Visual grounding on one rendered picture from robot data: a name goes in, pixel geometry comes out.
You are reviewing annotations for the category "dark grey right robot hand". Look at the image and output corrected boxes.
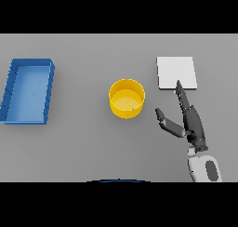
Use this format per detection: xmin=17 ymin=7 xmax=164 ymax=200
xmin=154 ymin=79 xmax=209 ymax=154

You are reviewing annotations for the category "pale square measuring scale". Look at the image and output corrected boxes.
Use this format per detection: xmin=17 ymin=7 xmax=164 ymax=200
xmin=155 ymin=56 xmax=198 ymax=91

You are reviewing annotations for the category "yellow bowl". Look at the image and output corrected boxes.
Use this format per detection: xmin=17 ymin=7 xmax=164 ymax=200
xmin=108 ymin=78 xmax=146 ymax=120

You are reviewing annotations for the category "blue tray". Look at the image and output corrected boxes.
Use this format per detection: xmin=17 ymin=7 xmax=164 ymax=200
xmin=0 ymin=58 xmax=56 ymax=126

